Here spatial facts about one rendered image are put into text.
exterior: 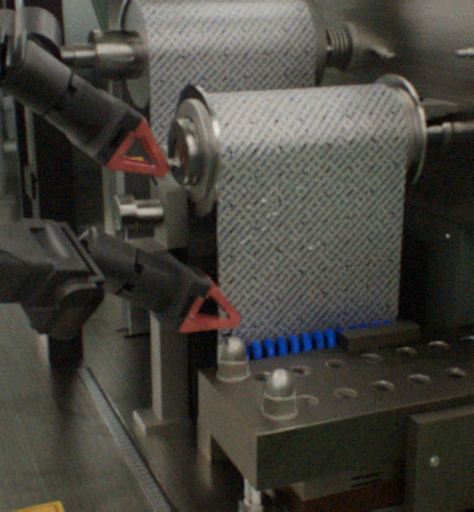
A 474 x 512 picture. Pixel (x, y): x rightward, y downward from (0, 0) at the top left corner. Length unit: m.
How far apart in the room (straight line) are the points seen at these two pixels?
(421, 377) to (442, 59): 0.41
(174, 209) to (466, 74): 0.38
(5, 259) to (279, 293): 0.35
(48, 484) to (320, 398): 0.33
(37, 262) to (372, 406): 0.36
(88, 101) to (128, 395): 0.45
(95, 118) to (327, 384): 0.37
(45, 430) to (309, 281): 0.38
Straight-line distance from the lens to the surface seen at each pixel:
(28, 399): 1.26
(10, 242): 0.86
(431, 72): 1.21
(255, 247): 1.02
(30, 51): 0.95
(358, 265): 1.09
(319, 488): 0.95
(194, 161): 1.00
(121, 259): 0.95
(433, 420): 0.94
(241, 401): 0.93
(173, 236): 1.06
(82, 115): 0.97
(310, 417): 0.91
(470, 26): 1.14
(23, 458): 1.13
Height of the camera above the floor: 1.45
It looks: 17 degrees down
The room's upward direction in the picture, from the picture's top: straight up
